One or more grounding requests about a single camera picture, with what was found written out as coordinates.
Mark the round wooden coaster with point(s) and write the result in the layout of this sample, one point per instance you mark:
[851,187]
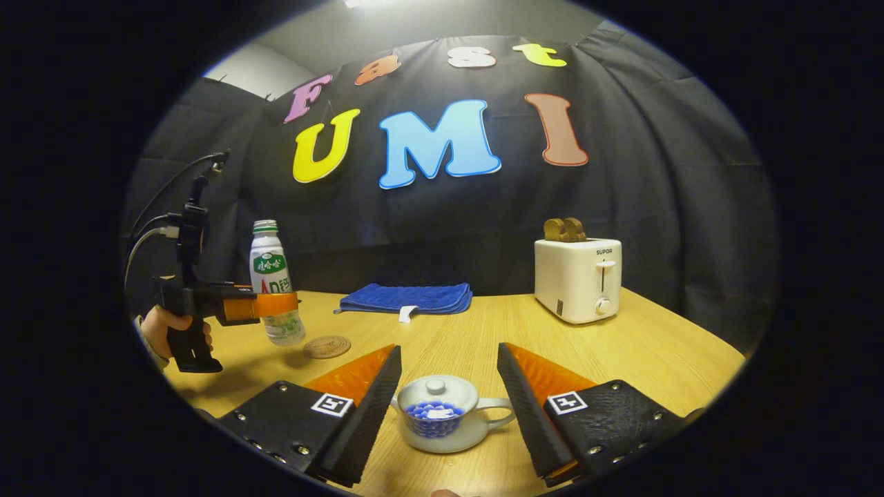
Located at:
[327,347]

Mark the white plastic water bottle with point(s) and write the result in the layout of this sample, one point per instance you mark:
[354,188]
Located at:
[268,266]

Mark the brown bread slice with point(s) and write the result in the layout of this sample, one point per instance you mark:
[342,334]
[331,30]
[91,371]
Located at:
[554,230]
[577,230]

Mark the white blue teacup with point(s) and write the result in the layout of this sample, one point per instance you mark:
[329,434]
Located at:
[442,431]

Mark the white toaster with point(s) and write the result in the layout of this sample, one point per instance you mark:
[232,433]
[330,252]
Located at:
[573,279]

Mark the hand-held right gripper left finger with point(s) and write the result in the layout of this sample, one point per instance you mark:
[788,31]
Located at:
[366,421]

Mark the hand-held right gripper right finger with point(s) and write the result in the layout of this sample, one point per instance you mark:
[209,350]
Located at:
[532,421]

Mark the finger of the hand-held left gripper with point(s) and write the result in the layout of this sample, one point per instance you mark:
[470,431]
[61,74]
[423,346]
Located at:
[266,305]

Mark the bright ceiling light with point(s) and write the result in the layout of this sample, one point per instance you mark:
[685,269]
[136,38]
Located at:
[362,3]

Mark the folded blue towel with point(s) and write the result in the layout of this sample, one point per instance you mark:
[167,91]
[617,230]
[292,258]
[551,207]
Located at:
[407,297]

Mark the white teacup lid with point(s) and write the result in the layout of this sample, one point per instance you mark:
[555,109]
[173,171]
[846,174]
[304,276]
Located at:
[435,393]

